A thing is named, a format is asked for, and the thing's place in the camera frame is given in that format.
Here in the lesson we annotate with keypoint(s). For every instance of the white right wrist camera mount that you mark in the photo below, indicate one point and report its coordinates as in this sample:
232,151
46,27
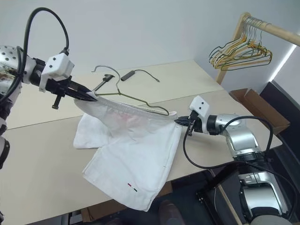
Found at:
199,104

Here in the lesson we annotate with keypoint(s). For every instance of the cardboard piece under table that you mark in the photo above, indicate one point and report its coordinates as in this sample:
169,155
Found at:
87,213

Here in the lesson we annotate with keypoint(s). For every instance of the brown rounded shape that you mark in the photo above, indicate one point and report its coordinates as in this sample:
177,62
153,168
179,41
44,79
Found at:
170,212

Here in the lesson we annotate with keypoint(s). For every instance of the wooden clothes rack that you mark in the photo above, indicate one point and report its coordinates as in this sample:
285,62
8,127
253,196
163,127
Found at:
281,31

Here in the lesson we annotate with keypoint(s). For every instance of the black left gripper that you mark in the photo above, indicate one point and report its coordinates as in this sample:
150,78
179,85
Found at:
57,87

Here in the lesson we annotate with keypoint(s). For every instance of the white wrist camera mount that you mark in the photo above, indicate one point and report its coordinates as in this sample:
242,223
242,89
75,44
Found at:
199,104
58,63

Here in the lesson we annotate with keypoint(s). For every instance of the bunch of hangers on rail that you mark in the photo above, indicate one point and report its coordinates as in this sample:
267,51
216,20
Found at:
241,61

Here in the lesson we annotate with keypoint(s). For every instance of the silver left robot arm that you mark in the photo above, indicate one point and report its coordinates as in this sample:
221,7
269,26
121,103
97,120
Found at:
10,56

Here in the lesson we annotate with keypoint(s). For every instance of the brown cardboard box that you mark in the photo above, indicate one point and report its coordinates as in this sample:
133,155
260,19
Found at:
264,105

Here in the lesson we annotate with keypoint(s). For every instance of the white shorts with flag logo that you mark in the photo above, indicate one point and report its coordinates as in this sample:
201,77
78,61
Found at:
131,152

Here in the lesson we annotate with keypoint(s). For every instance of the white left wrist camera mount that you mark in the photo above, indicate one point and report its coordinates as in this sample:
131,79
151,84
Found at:
58,63

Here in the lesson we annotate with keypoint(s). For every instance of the black cabinet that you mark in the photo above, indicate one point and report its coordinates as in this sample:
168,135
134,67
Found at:
286,105

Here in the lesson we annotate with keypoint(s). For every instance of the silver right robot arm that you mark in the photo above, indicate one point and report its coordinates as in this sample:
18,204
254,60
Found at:
241,136

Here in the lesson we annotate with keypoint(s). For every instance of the black metal stand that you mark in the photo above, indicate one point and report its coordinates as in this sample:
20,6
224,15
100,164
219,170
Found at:
222,175

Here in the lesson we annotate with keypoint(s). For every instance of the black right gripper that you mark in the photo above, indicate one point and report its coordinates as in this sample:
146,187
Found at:
194,123

